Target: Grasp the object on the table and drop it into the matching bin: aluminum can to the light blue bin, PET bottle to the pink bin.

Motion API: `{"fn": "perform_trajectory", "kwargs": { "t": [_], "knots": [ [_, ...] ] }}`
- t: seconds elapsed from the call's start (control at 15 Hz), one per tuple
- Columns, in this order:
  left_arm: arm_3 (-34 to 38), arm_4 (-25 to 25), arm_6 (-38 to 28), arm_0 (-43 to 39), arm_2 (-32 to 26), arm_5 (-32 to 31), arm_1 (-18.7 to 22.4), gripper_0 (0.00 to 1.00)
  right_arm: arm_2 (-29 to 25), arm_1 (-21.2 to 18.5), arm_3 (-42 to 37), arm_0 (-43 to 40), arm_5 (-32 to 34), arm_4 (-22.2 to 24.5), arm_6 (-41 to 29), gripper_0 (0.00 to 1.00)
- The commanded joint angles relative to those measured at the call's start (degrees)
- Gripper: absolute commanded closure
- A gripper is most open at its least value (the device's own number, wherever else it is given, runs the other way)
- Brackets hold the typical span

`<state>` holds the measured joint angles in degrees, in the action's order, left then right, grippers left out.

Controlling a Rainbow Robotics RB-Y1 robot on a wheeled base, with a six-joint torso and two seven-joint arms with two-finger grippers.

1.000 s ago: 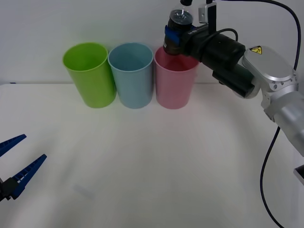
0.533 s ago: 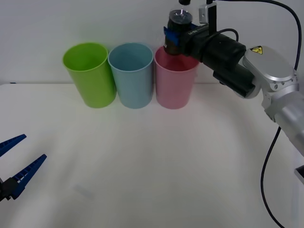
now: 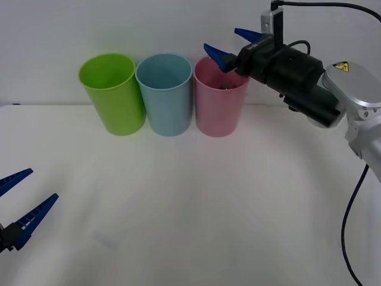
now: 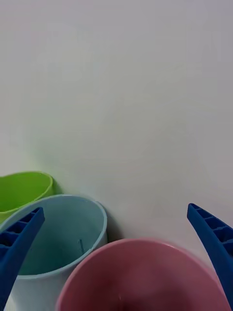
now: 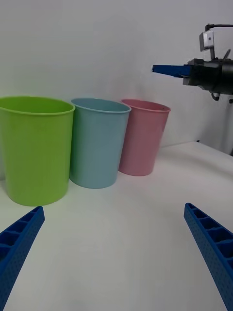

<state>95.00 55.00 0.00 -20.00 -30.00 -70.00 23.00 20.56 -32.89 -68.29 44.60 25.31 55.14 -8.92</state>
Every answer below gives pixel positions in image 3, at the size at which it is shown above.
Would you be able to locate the green plastic bin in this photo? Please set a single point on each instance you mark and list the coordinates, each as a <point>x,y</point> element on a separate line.
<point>119,110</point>

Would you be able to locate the silver and black right arm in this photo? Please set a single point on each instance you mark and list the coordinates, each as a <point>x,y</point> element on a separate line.
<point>297,71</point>

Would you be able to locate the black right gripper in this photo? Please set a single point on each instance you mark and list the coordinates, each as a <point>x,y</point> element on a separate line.
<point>256,61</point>

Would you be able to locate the small dark plastic bottle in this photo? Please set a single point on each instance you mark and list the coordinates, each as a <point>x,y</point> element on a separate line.
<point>228,86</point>

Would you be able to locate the pink plastic bin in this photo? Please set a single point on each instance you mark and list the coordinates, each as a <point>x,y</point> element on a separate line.
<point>218,113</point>

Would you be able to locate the pale blue plastic bin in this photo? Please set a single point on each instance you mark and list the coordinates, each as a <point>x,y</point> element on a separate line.
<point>168,113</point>

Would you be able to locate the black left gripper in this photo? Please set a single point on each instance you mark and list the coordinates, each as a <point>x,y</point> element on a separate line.
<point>2,239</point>

